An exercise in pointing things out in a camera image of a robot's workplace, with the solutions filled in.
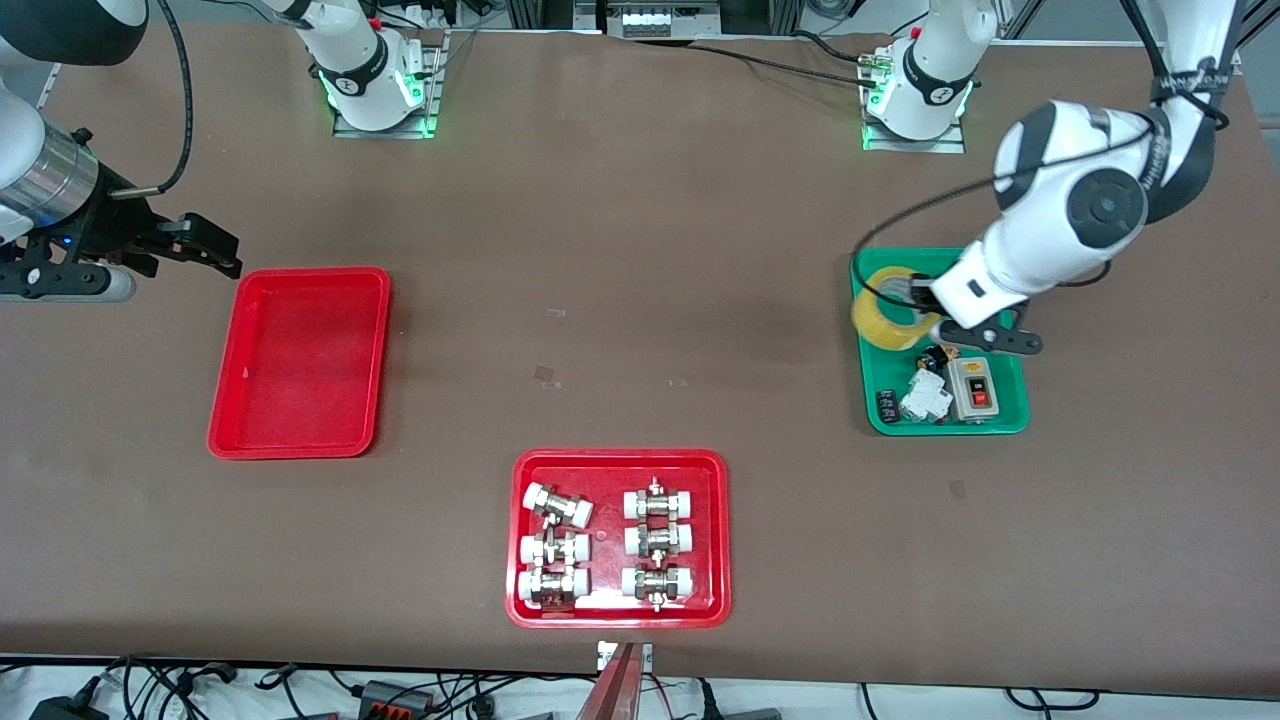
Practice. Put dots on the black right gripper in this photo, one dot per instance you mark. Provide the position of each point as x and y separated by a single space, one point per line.
108 221

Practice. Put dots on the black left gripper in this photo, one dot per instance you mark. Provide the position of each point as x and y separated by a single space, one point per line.
914 294

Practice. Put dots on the clear yellowish tape roll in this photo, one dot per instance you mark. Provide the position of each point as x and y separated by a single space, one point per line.
880 335

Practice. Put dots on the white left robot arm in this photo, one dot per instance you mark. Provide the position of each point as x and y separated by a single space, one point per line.
1060 190

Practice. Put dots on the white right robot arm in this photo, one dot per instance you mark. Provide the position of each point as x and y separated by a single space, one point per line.
360 70

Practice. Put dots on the green plastic tray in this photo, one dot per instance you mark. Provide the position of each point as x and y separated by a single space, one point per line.
895 365

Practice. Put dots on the empty red plastic tray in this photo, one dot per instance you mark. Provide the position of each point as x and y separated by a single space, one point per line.
300 370

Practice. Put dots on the clear tape patch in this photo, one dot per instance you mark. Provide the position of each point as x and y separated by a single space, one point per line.
546 377

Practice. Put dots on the red tray with fittings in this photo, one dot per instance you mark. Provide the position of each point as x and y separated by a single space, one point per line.
610 600

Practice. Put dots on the black push button with board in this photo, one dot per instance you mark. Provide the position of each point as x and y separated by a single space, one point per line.
937 358

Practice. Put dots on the white circuit breaker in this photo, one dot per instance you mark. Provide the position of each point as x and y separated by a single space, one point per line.
925 398

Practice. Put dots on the dark brown capacitor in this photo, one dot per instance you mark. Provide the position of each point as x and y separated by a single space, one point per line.
887 406

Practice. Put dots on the white capped metal pipe fitting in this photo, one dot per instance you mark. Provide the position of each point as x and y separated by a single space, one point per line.
558 505
658 583
660 540
660 502
555 549
553 586

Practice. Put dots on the grey power strip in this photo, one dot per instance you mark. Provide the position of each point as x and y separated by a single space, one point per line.
660 18

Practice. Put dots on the black power adapter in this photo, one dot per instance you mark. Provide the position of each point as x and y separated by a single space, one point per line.
65 710

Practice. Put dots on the black orange connector box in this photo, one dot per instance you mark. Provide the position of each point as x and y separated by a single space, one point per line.
395 698

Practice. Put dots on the grey on-off switch box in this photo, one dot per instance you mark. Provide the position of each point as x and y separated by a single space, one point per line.
972 385

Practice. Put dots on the reddish pole with metal bracket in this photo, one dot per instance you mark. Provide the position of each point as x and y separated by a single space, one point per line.
615 690

